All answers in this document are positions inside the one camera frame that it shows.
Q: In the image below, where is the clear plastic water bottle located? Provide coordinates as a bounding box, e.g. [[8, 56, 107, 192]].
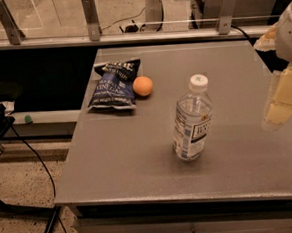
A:
[[173, 74, 213, 162]]

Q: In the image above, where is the grey drawer under table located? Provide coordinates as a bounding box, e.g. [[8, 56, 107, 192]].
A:
[[73, 211, 292, 233]]

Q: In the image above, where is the blue chip bag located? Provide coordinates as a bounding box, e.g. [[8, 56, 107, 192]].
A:
[[88, 59, 140, 110]]

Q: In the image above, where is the orange fruit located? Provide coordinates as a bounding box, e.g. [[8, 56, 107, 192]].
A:
[[133, 76, 153, 97]]

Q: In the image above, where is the glass railing panel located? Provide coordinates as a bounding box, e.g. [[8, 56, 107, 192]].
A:
[[4, 0, 276, 39]]

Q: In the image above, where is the left metal rail bracket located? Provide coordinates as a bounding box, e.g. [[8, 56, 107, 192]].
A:
[[0, 0, 25, 46]]

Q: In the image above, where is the metal rail bracket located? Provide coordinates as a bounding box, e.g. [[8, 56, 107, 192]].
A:
[[81, 0, 101, 41], [218, 0, 236, 35], [0, 0, 25, 46]]

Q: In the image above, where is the right metal rail bracket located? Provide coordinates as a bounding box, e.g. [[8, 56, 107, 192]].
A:
[[218, 0, 236, 35]]

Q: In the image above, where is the middle metal rail bracket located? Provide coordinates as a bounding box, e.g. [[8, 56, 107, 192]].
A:
[[81, 0, 101, 41]]

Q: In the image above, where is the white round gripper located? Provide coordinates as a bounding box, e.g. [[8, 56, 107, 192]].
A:
[[253, 1, 292, 129]]

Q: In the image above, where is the black cable on floor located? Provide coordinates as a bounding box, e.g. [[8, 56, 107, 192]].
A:
[[5, 113, 75, 233]]

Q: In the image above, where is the small green object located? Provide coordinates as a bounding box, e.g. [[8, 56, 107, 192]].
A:
[[24, 115, 33, 125]]

